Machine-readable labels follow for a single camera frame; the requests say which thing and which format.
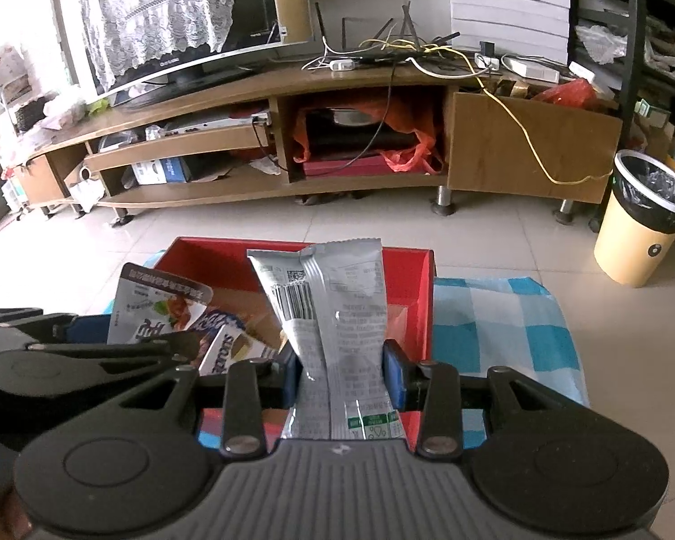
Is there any black bin liner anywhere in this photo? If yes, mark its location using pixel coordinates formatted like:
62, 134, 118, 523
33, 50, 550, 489
616, 153, 675, 231

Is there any blue white carton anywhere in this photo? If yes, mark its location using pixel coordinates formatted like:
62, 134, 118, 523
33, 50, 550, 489
132, 157, 189, 185

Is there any flat screen television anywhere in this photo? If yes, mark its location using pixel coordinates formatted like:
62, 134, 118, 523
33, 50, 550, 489
70, 0, 313, 110

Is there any red plastic bag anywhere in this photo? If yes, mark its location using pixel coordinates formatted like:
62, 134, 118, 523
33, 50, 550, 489
531, 79, 597, 108

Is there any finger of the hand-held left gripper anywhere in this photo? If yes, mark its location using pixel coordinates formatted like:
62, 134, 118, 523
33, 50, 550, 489
11, 315, 114, 345
36, 331, 206, 375

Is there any black router with antennas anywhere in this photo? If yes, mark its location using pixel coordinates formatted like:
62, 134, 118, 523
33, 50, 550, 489
314, 3, 462, 63

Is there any white packet with red fruit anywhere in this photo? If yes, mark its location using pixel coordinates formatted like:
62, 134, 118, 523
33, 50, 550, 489
107, 262, 213, 345

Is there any silver cracker packet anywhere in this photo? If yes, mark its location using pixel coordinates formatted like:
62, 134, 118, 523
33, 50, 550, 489
198, 326, 285, 378

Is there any white network box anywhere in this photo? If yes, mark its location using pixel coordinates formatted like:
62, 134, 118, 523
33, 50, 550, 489
503, 56, 560, 82

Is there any wooden television cabinet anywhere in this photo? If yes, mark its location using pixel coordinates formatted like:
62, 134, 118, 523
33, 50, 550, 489
14, 62, 624, 231

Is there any grey white snack packet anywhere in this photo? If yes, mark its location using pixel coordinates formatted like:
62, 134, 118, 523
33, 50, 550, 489
246, 238, 406, 441

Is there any white plastic drawer cart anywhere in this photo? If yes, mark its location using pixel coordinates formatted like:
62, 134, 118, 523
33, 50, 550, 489
0, 166, 29, 217

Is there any yellow cable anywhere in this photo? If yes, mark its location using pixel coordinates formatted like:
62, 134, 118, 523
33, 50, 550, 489
346, 0, 614, 185

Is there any white lace cloth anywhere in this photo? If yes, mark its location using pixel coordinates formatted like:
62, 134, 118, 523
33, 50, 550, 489
76, 0, 237, 77

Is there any stack of white panels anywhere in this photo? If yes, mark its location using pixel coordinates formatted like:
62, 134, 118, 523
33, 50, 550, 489
447, 0, 572, 65

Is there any printed paper bag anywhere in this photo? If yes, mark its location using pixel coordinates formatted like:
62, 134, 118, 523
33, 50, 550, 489
0, 45, 29, 103

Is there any beige trash bin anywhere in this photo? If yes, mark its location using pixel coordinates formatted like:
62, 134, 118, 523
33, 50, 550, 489
593, 149, 675, 289

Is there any black metal shelf rack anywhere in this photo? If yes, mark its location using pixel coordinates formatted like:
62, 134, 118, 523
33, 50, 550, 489
565, 0, 675, 248

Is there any orange plastic bag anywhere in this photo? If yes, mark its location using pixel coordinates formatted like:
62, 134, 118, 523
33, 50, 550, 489
291, 95, 445, 175

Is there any crumpled white bag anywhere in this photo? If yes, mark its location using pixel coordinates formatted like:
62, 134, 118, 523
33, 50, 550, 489
67, 166, 105, 212

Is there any dark blue white packet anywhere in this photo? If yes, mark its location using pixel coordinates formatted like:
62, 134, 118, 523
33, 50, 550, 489
188, 308, 248, 350

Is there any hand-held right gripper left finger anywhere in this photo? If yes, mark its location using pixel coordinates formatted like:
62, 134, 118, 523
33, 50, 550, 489
109, 349, 302, 459

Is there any blue white checkered tablecloth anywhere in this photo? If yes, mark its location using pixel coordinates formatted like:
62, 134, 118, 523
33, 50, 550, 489
104, 247, 591, 451

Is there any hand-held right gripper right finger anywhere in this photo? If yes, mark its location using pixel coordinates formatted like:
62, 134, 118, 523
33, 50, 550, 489
381, 339, 585, 459

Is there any red cardboard box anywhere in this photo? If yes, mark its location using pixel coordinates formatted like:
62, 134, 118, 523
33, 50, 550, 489
152, 236, 435, 435

